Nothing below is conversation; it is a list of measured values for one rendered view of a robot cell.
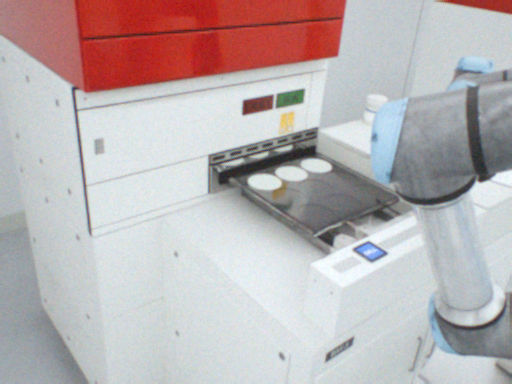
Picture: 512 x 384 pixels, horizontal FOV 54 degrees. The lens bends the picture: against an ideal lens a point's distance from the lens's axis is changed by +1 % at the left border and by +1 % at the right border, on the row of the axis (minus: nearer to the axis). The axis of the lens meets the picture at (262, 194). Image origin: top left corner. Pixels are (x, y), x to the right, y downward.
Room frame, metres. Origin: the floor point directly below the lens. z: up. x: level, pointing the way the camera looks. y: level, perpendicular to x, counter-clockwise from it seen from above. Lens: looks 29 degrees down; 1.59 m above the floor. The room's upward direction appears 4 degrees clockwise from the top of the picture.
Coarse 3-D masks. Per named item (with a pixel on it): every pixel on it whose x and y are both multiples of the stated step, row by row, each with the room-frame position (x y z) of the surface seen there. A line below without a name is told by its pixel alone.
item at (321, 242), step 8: (256, 200) 1.31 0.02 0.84; (264, 208) 1.28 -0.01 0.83; (272, 216) 1.25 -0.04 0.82; (280, 216) 1.23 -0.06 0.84; (288, 224) 1.20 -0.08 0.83; (296, 232) 1.18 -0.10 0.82; (304, 232) 1.15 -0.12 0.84; (312, 240) 1.13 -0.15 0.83; (320, 240) 1.11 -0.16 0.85; (328, 240) 1.11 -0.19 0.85; (320, 248) 1.10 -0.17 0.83; (328, 248) 1.08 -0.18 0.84
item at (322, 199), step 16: (320, 176) 1.39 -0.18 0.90; (336, 176) 1.40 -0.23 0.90; (352, 176) 1.41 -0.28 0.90; (256, 192) 1.25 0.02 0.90; (272, 192) 1.26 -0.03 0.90; (288, 192) 1.27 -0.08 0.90; (304, 192) 1.27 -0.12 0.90; (320, 192) 1.28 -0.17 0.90; (336, 192) 1.29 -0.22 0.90; (352, 192) 1.30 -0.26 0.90; (368, 192) 1.31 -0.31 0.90; (384, 192) 1.31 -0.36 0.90; (288, 208) 1.18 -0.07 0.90; (304, 208) 1.18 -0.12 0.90; (320, 208) 1.19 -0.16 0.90; (336, 208) 1.20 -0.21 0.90; (352, 208) 1.20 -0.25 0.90; (368, 208) 1.21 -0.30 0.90; (304, 224) 1.10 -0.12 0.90; (320, 224) 1.11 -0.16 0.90
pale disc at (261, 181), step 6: (258, 174) 1.37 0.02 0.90; (264, 174) 1.37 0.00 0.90; (252, 180) 1.32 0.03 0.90; (258, 180) 1.33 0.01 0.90; (264, 180) 1.33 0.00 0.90; (270, 180) 1.33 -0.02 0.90; (276, 180) 1.34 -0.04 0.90; (252, 186) 1.29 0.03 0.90; (258, 186) 1.29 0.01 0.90; (264, 186) 1.29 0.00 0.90; (270, 186) 1.30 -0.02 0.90; (276, 186) 1.30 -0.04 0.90
